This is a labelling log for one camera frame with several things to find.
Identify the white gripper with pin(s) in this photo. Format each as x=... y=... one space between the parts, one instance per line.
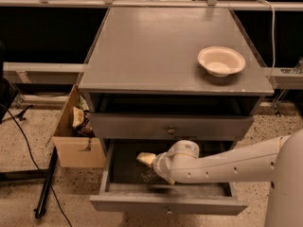
x=158 y=165

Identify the clear plastic water bottle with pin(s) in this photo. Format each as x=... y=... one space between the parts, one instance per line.
x=149 y=176

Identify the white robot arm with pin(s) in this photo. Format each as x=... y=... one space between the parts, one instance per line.
x=278 y=161

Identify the open grey middle drawer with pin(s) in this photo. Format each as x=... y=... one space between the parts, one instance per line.
x=122 y=189

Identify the round brass drawer knob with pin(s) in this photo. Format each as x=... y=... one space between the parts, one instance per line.
x=171 y=130

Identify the closed grey upper drawer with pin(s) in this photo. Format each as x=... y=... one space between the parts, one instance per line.
x=155 y=126

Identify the grey wooden drawer cabinet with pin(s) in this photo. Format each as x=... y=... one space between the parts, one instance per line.
x=145 y=62

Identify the brown cardboard box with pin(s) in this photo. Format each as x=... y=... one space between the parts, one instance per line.
x=74 y=150

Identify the snack bag in box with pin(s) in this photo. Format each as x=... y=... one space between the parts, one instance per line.
x=81 y=123

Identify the white paper bowl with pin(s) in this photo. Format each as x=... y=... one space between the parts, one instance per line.
x=220 y=62

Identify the black metal floor bar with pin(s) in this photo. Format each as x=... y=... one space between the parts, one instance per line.
x=40 y=210

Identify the grey metal rail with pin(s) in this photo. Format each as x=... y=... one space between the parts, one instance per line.
x=42 y=73

